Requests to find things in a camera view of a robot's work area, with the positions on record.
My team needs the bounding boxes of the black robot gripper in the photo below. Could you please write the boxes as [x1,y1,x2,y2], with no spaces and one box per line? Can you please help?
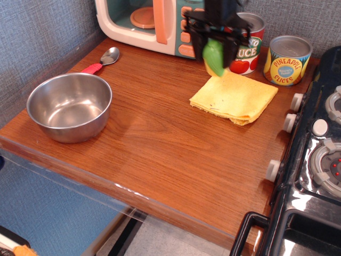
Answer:
[184,11,251,68]

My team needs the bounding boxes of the green yellow toy corn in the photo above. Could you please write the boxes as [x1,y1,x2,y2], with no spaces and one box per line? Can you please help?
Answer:
[202,39,225,77]

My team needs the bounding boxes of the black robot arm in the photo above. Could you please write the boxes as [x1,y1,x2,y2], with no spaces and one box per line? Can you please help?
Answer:
[184,0,252,68]

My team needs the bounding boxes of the yellow folded napkin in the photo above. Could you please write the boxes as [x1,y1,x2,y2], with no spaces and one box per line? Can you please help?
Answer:
[190,71,278,126]

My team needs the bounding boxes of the tomato sauce can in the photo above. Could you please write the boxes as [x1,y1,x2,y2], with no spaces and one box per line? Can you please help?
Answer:
[229,12,265,75]

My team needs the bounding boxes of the teal toy microwave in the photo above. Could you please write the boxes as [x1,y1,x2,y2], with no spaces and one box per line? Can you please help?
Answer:
[95,0,204,59]

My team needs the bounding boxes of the pineapple slices can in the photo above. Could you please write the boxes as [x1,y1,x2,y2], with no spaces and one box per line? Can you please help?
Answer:
[263,35,313,86]

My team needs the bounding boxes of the stainless steel bowl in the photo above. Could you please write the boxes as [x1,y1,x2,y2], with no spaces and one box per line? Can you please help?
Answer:
[26,73,112,143]

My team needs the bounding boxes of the black toy stove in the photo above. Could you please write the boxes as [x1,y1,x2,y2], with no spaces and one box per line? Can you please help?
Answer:
[230,46,340,255]

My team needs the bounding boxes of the orange plush object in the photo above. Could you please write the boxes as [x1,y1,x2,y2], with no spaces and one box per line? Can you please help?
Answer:
[1,245,38,256]

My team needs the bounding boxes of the red handled metal spoon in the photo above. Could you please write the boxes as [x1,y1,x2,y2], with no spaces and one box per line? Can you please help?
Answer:
[82,47,120,75]

